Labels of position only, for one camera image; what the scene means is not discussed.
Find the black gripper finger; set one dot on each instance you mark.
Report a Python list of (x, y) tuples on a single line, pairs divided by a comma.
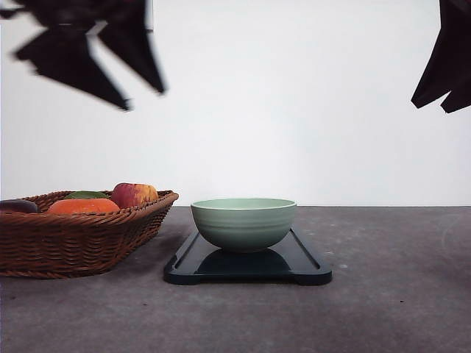
[(450, 64), (457, 99)]

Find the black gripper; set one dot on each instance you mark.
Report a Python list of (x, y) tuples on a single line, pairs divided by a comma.
[(61, 51)]

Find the green ceramic bowl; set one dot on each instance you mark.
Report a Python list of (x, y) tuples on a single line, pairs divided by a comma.
[(243, 224)]

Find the brown wicker basket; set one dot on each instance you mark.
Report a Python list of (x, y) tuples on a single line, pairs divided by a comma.
[(76, 238)]

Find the green fruit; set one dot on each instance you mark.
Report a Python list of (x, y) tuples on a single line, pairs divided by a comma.
[(87, 194)]

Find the red yellow apple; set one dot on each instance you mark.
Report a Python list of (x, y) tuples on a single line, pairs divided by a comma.
[(127, 194)]

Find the orange tangerine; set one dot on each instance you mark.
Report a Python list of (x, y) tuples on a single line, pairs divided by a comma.
[(83, 206)]

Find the dark purple fruit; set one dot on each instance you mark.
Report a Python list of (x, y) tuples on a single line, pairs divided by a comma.
[(18, 205)]

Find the black rectangular tray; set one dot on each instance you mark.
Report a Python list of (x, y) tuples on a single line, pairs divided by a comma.
[(198, 261)]

